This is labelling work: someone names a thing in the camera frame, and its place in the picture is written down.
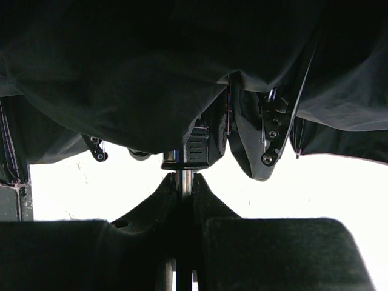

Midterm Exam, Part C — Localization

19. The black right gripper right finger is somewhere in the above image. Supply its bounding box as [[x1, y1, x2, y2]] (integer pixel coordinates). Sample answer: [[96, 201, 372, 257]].
[[192, 174, 374, 290]]

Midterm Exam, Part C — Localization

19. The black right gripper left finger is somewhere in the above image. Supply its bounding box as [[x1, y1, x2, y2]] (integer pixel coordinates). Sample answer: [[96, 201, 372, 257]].
[[1, 173, 176, 290]]

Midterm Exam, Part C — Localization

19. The pink folding umbrella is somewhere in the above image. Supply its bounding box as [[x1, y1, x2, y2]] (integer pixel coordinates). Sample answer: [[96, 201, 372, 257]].
[[0, 0, 388, 291]]

